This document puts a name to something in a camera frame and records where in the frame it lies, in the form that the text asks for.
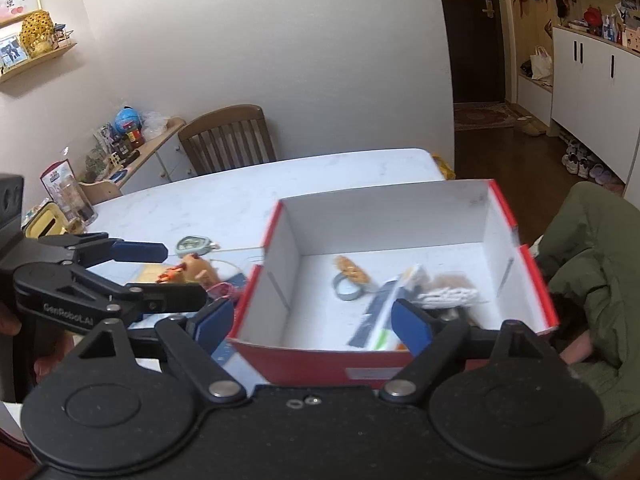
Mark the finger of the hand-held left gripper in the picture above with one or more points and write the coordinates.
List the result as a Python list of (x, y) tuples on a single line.
[(175, 297), (140, 252)]

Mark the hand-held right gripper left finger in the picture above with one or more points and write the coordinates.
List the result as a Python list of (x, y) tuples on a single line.
[(212, 325)]

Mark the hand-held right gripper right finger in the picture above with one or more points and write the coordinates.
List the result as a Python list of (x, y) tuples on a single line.
[(411, 325)]

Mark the orange red small toy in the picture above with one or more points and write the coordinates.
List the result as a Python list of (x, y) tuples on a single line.
[(170, 274)]

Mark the bagged bread slice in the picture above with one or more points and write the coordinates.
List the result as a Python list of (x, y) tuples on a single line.
[(152, 274)]

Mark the orange capybara toy figure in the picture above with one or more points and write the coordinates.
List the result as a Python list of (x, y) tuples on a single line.
[(197, 270)]

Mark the pink labelled packet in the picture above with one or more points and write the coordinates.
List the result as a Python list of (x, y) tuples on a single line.
[(225, 291)]

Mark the dark blue white packet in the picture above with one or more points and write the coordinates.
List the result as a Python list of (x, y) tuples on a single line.
[(375, 315)]

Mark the cotton swab packet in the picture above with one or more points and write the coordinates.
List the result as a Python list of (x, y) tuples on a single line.
[(450, 292)]

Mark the green round tin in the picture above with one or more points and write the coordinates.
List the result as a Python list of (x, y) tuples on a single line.
[(192, 245)]

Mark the striped tan plush charm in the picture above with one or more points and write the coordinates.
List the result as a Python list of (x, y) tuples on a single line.
[(352, 267)]

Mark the red cardboard shoe box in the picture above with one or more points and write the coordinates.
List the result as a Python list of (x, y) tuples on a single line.
[(300, 360)]

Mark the person's left hand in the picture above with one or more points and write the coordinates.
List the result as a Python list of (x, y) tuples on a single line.
[(52, 362)]

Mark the tall drinking glass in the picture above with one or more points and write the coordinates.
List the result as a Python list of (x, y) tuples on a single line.
[(75, 200)]

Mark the yellow green tissue box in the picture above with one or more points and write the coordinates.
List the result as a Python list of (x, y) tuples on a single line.
[(42, 222)]

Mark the white side cabinet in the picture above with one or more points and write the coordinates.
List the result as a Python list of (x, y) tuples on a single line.
[(160, 160)]

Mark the red jar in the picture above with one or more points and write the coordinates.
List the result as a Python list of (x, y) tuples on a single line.
[(134, 139)]

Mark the red printed card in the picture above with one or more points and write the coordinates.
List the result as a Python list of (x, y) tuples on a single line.
[(56, 175)]

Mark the clear plastic bag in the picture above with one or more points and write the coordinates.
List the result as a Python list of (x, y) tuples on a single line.
[(155, 122)]

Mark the brown wooden chair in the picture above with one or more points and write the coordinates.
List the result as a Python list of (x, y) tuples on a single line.
[(225, 120)]

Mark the yellow cloth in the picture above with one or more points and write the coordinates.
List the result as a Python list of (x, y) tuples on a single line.
[(444, 167)]

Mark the olive green jacket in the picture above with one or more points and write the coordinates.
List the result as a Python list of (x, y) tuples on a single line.
[(595, 270)]

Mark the patterned door mat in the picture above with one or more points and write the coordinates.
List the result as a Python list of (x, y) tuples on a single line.
[(482, 116)]

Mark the beige slippers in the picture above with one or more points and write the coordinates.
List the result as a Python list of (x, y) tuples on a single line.
[(529, 126)]

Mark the row of shoes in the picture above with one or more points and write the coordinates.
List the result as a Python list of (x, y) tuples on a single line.
[(590, 165)]

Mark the gold flower ornament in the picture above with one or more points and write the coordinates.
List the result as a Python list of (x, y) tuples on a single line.
[(37, 35)]

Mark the white bench cabinet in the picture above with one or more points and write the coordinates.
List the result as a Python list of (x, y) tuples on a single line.
[(535, 100)]

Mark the dark entrance door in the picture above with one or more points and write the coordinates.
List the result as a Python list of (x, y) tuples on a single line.
[(475, 60)]

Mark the framed calligraphy picture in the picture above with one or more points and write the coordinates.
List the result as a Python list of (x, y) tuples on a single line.
[(20, 2)]

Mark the white tote bag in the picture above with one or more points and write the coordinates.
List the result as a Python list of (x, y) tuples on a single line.
[(541, 65)]

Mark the white base cabinets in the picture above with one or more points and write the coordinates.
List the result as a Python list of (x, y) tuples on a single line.
[(590, 90)]

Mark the small red bag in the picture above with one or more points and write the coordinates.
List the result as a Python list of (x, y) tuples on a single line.
[(592, 16)]

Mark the wooden wall shelf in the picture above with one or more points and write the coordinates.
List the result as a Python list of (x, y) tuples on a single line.
[(45, 62)]

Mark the small photo frame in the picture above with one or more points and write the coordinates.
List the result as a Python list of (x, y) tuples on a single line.
[(12, 52)]

